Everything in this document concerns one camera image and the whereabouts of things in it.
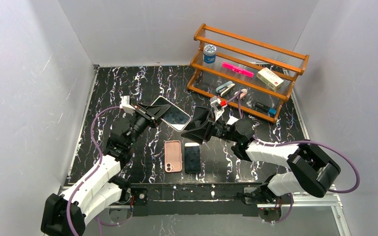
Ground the bare black phone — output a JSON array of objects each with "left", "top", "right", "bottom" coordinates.
[{"left": 184, "top": 143, "right": 201, "bottom": 174}]

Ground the pink phone case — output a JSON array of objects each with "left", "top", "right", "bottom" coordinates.
[{"left": 164, "top": 140, "right": 182, "bottom": 173}]

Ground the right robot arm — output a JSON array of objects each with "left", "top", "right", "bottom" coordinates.
[{"left": 181, "top": 107, "right": 341, "bottom": 201}]

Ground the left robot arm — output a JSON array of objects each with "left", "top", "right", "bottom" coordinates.
[{"left": 41, "top": 104, "right": 171, "bottom": 236}]

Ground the white rectangular box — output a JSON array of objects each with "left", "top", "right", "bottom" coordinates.
[{"left": 227, "top": 116, "right": 239, "bottom": 125}]

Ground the teal and white stapler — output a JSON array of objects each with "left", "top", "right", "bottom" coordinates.
[{"left": 216, "top": 81, "right": 235, "bottom": 97}]

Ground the pink stapler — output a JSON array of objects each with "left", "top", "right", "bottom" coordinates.
[{"left": 234, "top": 88, "right": 248, "bottom": 99}]

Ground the orange wooden shelf rack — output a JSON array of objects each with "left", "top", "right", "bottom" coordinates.
[{"left": 187, "top": 23, "right": 310, "bottom": 123}]

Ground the pink highlighter pen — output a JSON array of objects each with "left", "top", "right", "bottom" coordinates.
[{"left": 222, "top": 62, "right": 254, "bottom": 78}]

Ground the white red carton box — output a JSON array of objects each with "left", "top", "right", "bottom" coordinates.
[{"left": 256, "top": 67, "right": 284, "bottom": 91}]

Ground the blue lidded jar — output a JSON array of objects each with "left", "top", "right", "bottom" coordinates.
[{"left": 203, "top": 44, "right": 217, "bottom": 63}]

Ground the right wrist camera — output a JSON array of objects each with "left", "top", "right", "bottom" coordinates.
[{"left": 210, "top": 96, "right": 227, "bottom": 121}]

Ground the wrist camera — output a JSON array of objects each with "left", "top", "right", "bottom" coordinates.
[
  {"left": 120, "top": 95, "right": 135, "bottom": 115},
  {"left": 210, "top": 96, "right": 227, "bottom": 121}
]

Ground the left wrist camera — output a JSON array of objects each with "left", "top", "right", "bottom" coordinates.
[{"left": 120, "top": 95, "right": 135, "bottom": 115}]

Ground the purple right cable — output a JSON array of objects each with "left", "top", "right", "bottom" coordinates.
[{"left": 224, "top": 90, "right": 361, "bottom": 194}]

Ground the purple cable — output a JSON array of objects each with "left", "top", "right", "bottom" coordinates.
[
  {"left": 224, "top": 90, "right": 361, "bottom": 194},
  {"left": 65, "top": 106, "right": 125, "bottom": 236}
]

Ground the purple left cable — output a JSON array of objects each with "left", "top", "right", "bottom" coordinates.
[{"left": 65, "top": 106, "right": 125, "bottom": 236}]

